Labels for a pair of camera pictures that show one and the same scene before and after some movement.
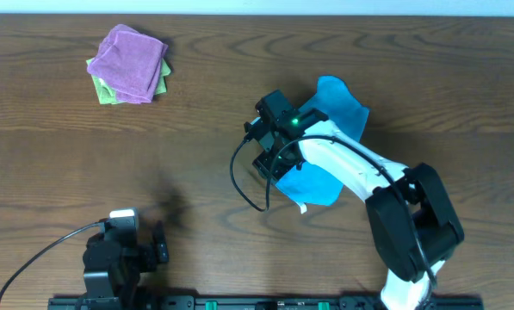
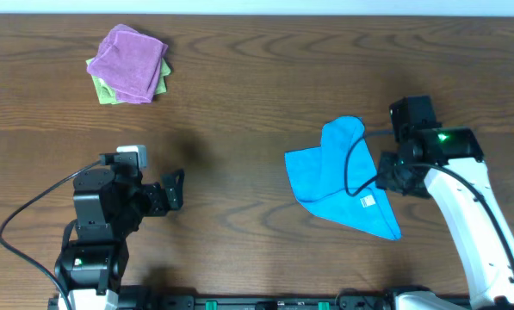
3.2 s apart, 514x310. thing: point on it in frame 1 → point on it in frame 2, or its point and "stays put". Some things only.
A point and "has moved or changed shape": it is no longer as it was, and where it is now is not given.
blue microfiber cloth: x=331 y=102 has moved or changed shape
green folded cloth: x=161 y=88 stays put
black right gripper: x=263 y=164 → x=387 y=160
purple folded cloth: x=128 y=63 stays put
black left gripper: x=157 y=248 → x=170 y=192
